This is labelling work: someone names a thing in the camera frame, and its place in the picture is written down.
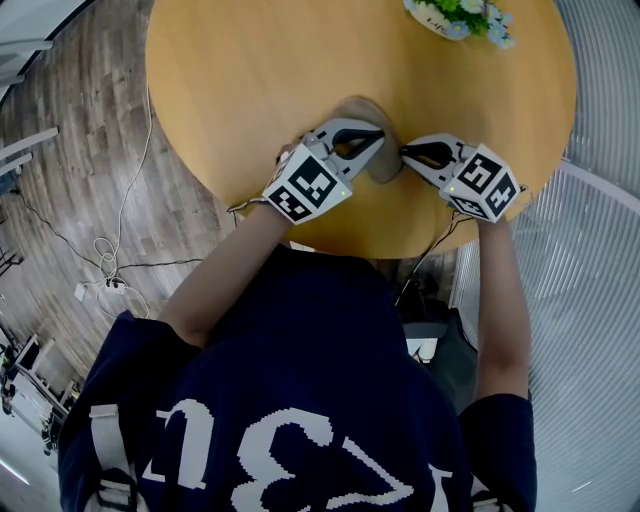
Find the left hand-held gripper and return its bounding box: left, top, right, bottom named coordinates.
left=262, top=117, right=387, bottom=227

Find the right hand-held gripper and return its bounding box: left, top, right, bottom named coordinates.
left=400, top=133, right=521, bottom=224

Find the grey-brown fabric pouch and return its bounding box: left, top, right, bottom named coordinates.
left=332, top=95, right=404, bottom=185

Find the person's left forearm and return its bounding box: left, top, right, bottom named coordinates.
left=158, top=204, right=294, bottom=349

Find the person's right forearm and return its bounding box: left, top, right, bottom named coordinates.
left=472, top=217, right=531, bottom=401

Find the potted artificial flower plant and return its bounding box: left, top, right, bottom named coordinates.
left=402, top=0, right=517, bottom=50

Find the black mesh office chair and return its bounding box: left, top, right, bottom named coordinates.
left=399, top=299, right=481, bottom=416

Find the navy printed sweatshirt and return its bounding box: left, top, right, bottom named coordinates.
left=57, top=244, right=539, bottom=512

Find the white metal desk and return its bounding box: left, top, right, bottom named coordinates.
left=0, top=39, right=60, bottom=179

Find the thin gripper cable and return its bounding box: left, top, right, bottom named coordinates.
left=394, top=209, right=476, bottom=307
left=227, top=197, right=270, bottom=215

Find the long white cable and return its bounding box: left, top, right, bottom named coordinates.
left=92, top=89, right=154, bottom=321

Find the thin black floor cable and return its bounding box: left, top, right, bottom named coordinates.
left=9, top=189, right=206, bottom=274

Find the grey shoulder strap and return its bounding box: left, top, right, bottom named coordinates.
left=88, top=403, right=139, bottom=512

